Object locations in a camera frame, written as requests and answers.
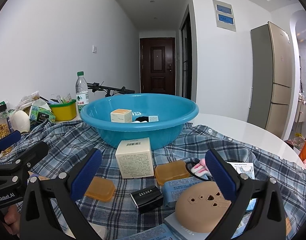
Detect clear snack bags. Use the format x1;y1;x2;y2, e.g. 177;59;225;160
17;91;41;110

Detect orange soap box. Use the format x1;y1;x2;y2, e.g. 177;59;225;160
84;176;116;202
155;160;191;186

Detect gold refrigerator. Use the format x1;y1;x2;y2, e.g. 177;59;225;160
247;21;293;140

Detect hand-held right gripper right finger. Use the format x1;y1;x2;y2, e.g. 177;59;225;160
204;149;287;240

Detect cream box with orange top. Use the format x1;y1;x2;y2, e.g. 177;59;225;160
110;109;132;123

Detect blue plastic basin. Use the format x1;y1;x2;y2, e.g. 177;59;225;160
80;94;199;150

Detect blue tissue packet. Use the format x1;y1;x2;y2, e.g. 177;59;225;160
123;224;178;240
163;177;215;208

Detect small black box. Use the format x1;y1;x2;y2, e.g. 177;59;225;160
130;185;164;215

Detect small black cloth item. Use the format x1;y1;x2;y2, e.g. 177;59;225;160
131;116;150;124

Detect blue plaid shirt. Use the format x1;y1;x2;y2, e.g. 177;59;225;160
0;119;306;240

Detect tan round puff with holes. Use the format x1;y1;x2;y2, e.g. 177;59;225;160
175;180;232;233

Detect cream box with barcode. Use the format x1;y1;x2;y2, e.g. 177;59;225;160
115;137;155;179

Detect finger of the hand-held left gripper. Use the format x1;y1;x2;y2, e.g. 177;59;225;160
0;141;49;174
0;130;22;165

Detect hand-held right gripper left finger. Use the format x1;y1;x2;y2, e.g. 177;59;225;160
19;148;103;240

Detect wall panel with blue covers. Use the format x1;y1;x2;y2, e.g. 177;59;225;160
212;0;236;32

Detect white round desktop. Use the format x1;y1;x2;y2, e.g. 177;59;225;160
28;113;306;170

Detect black bicycle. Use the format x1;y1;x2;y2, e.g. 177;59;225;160
87;82;135;97

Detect pale flat box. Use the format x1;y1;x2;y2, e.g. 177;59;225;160
164;212;213;240

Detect green tissue pack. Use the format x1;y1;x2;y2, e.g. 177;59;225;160
29;99;56;123

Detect black framed glass door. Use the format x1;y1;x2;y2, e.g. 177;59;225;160
180;4;193;100

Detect bundle of sachets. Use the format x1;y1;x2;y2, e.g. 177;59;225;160
50;93;72;105

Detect white egg-shaped device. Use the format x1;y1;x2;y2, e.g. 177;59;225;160
12;110;31;133

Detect clear water bottle green cap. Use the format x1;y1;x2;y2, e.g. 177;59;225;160
75;71;90;114

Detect clear jar of yellow snacks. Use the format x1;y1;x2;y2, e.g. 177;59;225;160
0;102;14;140

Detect dark brown door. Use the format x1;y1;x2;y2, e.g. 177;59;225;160
140;37;175;96

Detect yellow plastic tub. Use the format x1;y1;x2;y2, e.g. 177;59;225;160
49;99;77;121

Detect person's left hand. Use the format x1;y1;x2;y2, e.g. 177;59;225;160
3;204;21;235

